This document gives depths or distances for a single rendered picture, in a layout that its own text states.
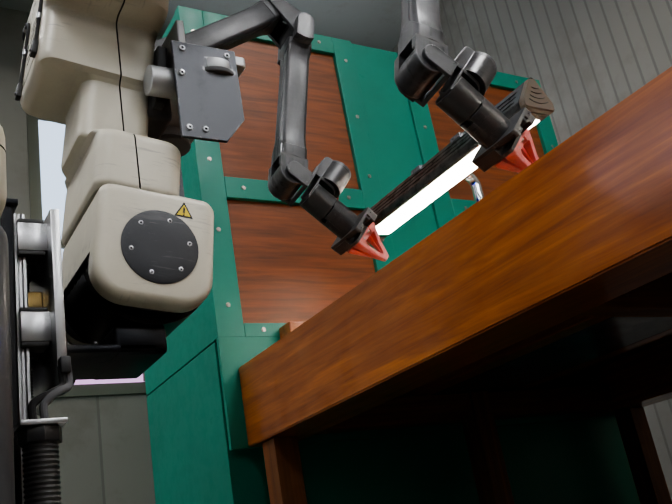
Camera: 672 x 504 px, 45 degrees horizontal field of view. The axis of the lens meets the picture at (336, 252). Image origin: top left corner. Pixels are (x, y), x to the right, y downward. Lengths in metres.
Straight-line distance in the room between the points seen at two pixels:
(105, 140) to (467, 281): 0.55
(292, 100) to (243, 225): 0.50
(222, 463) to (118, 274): 0.95
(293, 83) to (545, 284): 0.81
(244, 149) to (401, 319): 0.97
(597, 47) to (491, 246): 2.71
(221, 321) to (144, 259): 0.90
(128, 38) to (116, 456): 2.60
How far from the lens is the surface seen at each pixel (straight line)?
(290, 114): 1.67
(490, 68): 1.33
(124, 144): 1.15
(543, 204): 1.13
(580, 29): 3.94
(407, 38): 1.30
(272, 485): 1.82
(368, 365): 1.45
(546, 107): 1.64
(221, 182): 2.11
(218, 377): 1.94
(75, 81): 1.26
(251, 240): 2.09
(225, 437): 1.92
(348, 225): 1.59
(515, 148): 1.27
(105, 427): 3.69
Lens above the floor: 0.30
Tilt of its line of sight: 21 degrees up
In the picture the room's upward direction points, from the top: 10 degrees counter-clockwise
